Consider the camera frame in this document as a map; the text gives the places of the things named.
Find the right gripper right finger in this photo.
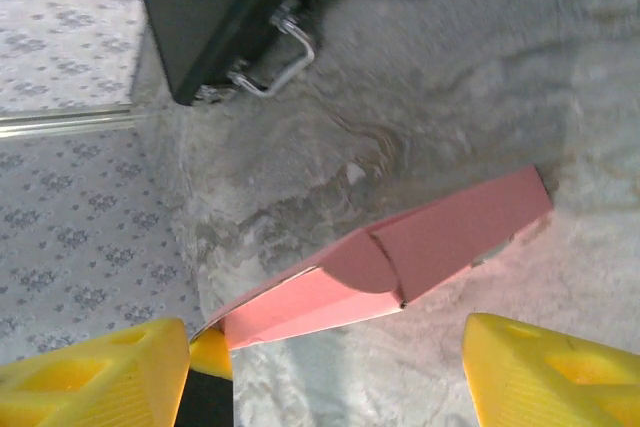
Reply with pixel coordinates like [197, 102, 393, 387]
[462, 312, 640, 427]

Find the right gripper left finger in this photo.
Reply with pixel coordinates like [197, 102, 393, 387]
[0, 316, 191, 427]

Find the pink paper box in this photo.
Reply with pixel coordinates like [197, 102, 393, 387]
[192, 164, 555, 351]

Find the black briefcase with chrome handle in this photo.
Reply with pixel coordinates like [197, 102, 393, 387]
[127, 0, 361, 107]

